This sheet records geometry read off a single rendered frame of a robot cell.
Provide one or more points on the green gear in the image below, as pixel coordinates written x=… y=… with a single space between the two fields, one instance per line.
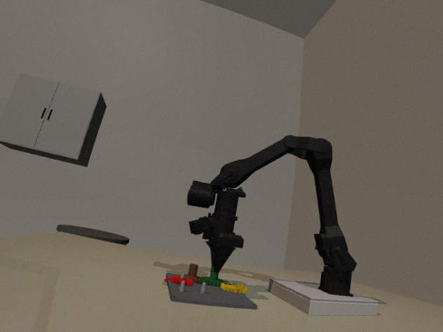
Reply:
x=213 y=279

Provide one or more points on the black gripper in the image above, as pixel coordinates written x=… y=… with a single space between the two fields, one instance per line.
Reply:
x=222 y=241

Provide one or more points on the yellow gear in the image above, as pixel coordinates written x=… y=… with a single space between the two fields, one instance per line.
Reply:
x=234 y=288

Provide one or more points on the red gear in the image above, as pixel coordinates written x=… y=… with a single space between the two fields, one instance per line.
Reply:
x=178 y=280

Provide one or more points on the brown gear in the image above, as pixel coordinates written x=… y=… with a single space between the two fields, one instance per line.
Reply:
x=192 y=273

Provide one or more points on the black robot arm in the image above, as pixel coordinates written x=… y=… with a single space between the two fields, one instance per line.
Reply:
x=330 y=243

